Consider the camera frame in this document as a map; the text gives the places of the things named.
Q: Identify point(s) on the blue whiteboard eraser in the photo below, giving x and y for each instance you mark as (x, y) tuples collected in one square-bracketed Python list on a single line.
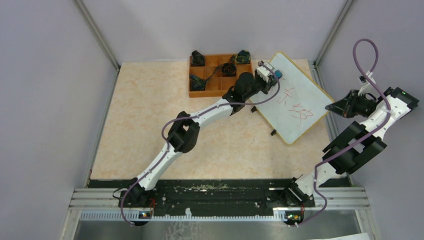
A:
[(277, 74)]

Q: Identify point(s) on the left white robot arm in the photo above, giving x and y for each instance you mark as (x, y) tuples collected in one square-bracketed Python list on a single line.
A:
[(185, 128)]

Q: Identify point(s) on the left aluminium corner post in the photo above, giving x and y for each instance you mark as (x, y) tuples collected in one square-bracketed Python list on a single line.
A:
[(97, 33)]

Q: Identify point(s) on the orange compartment tray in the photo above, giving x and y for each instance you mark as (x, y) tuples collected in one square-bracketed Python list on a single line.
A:
[(217, 85)]

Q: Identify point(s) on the aluminium front rail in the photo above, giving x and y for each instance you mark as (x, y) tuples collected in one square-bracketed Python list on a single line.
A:
[(99, 204)]

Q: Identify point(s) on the dark rolled cloth top left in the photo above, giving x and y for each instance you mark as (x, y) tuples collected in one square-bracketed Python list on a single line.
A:
[(197, 59)]

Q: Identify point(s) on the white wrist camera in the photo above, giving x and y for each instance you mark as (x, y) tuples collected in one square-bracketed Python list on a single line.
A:
[(264, 72), (365, 85)]

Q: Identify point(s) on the dark rolled cloth top right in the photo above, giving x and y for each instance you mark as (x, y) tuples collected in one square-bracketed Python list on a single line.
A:
[(242, 58)]

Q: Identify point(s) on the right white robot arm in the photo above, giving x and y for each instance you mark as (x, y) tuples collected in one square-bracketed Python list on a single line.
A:
[(358, 143)]

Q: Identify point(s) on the dark rolled cloth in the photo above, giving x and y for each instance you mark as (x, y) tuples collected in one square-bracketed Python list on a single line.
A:
[(242, 58), (197, 83), (228, 70), (197, 59)]

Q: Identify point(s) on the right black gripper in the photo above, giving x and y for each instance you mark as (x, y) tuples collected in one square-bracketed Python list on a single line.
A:
[(345, 106)]

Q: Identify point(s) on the right aluminium corner post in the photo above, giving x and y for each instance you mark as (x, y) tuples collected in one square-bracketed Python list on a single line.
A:
[(346, 8)]

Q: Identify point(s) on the dark rolled cloth centre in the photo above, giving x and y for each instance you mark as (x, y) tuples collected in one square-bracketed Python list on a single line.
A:
[(228, 70)]

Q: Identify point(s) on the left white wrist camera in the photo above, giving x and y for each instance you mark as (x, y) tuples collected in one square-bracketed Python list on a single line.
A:
[(264, 72)]

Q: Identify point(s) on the yellow framed whiteboard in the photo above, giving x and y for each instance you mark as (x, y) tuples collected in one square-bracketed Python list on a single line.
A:
[(297, 106)]

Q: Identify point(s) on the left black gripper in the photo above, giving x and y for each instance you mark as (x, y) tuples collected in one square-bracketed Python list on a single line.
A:
[(271, 82)]

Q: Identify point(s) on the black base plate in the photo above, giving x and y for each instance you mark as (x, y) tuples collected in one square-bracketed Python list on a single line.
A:
[(215, 197)]

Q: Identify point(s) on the aluminium corner post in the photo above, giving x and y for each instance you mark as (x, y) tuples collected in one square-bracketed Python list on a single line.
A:
[(97, 33), (346, 8)]

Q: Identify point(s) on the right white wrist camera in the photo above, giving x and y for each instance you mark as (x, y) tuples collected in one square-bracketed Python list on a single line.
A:
[(365, 85)]

